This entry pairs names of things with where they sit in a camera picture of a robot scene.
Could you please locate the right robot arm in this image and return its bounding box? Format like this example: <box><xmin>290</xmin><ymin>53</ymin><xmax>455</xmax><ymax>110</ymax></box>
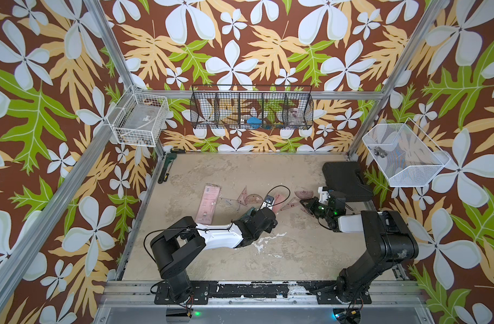
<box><xmin>300</xmin><ymin>190</ymin><xmax>419</xmax><ymax>304</ymax></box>

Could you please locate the white mesh basket right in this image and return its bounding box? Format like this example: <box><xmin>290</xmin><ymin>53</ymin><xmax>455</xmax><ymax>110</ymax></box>
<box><xmin>362</xmin><ymin>118</ymin><xmax>451</xmax><ymax>188</ymax></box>

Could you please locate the green transparent straight ruler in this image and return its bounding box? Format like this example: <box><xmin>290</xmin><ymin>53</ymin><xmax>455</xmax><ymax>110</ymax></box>
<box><xmin>244</xmin><ymin>207</ymin><xmax>256</xmax><ymax>217</ymax></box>

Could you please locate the black wire basket rear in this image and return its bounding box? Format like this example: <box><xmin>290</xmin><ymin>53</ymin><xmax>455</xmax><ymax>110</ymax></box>
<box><xmin>190</xmin><ymin>85</ymin><xmax>314</xmax><ymax>130</ymax></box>

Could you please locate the pink transparent protractor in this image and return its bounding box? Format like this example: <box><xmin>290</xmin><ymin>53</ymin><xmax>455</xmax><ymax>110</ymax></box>
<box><xmin>245</xmin><ymin>194</ymin><xmax>264</xmax><ymax>205</ymax></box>

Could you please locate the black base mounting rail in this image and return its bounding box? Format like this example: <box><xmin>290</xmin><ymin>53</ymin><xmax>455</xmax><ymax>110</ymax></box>
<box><xmin>154</xmin><ymin>281</ymin><xmax>372</xmax><ymax>305</ymax></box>

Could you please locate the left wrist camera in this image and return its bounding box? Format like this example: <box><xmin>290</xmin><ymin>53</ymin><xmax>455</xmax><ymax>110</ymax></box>
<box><xmin>260</xmin><ymin>194</ymin><xmax>275</xmax><ymax>209</ymax></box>

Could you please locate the pink transparent triangle ruler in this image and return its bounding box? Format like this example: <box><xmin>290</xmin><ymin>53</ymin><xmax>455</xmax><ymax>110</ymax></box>
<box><xmin>236</xmin><ymin>186</ymin><xmax>248</xmax><ymax>209</ymax></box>

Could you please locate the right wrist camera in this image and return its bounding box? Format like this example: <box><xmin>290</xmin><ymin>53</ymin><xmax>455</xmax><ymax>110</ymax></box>
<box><xmin>318</xmin><ymin>186</ymin><xmax>332</xmax><ymax>205</ymax></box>

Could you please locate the black plastic tool case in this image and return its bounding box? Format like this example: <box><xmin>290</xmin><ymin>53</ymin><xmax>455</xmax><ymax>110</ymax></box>
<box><xmin>322</xmin><ymin>161</ymin><xmax>373</xmax><ymax>203</ymax></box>

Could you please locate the white wire basket left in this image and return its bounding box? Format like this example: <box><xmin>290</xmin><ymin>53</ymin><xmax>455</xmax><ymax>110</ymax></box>
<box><xmin>106</xmin><ymin>87</ymin><xmax>171</xmax><ymax>147</ymax></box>

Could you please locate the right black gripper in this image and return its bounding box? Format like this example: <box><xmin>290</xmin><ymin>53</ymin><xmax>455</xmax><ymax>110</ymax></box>
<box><xmin>299</xmin><ymin>197</ymin><xmax>333</xmax><ymax>221</ymax></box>

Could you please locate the pink ruler set pouch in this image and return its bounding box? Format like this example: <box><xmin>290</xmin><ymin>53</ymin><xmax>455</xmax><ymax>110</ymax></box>
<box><xmin>272</xmin><ymin>194</ymin><xmax>289</xmax><ymax>214</ymax></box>
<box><xmin>196</xmin><ymin>184</ymin><xmax>221</xmax><ymax>225</ymax></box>

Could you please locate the green black pipe wrench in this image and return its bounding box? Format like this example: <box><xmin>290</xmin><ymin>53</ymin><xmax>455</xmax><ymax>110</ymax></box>
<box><xmin>157</xmin><ymin>153</ymin><xmax>177</xmax><ymax>184</ymax></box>

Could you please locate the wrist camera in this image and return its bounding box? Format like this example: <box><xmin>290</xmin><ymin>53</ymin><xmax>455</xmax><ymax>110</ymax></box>
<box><xmin>318</xmin><ymin>186</ymin><xmax>332</xmax><ymax>205</ymax></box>
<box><xmin>260</xmin><ymin>194</ymin><xmax>275</xmax><ymax>209</ymax></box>

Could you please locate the clear transparent triangle ruler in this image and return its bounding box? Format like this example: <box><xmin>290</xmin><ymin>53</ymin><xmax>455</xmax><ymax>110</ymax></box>
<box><xmin>220</xmin><ymin>197</ymin><xmax>240</xmax><ymax>207</ymax></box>

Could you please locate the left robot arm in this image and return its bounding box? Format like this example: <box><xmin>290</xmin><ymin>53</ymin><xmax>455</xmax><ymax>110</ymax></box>
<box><xmin>145</xmin><ymin>207</ymin><xmax>278</xmax><ymax>304</ymax></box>

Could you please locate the small dark object in basket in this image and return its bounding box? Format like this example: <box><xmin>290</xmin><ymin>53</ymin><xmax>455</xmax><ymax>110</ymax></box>
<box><xmin>373</xmin><ymin>147</ymin><xmax>388</xmax><ymax>158</ymax></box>

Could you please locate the blue object in basket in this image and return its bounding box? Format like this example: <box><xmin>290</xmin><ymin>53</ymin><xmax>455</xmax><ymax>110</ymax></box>
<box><xmin>247</xmin><ymin>117</ymin><xmax>263</xmax><ymax>130</ymax></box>

